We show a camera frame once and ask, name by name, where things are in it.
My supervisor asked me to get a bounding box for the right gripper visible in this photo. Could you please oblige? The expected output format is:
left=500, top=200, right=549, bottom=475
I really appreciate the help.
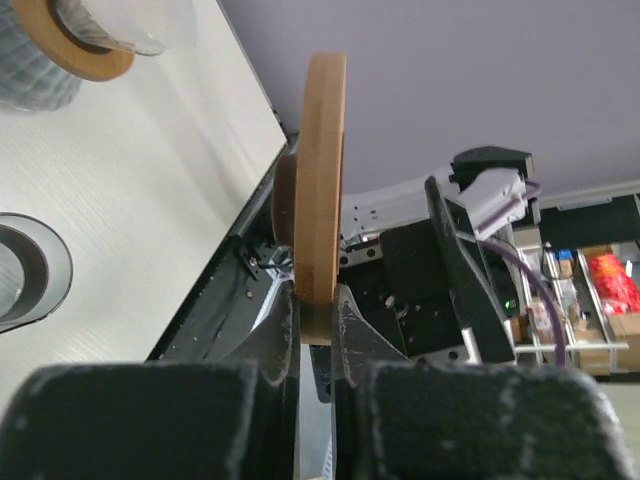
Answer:
left=344, top=176, right=515, bottom=364

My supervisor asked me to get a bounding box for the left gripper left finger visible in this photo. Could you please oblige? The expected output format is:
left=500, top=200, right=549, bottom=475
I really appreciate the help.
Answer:
left=1, top=281, right=300, bottom=479

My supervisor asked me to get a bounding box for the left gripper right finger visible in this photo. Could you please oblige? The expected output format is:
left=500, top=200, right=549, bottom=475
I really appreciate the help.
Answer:
left=332, top=286, right=639, bottom=479

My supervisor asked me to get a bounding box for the grey glass carafe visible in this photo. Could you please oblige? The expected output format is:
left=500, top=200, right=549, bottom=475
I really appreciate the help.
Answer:
left=1, top=212, right=74, bottom=333

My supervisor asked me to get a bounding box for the wooden dripper ring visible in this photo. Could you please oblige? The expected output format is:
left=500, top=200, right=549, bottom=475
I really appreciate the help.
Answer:
left=9, top=0, right=136, bottom=83
left=272, top=50, right=348, bottom=348

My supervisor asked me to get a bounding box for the glass coffee server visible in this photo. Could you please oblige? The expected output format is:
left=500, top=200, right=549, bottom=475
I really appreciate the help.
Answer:
left=1, top=1, right=82, bottom=112

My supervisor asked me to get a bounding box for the clear glass dripper cone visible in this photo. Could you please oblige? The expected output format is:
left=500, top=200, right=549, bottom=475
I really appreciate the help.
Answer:
left=53, top=0, right=197, bottom=56

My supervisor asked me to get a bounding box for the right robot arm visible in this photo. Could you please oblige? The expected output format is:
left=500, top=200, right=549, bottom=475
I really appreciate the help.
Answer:
left=338, top=146, right=540, bottom=363

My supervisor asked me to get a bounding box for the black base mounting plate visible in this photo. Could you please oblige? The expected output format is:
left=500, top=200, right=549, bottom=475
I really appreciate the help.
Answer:
left=148, top=166, right=293, bottom=361

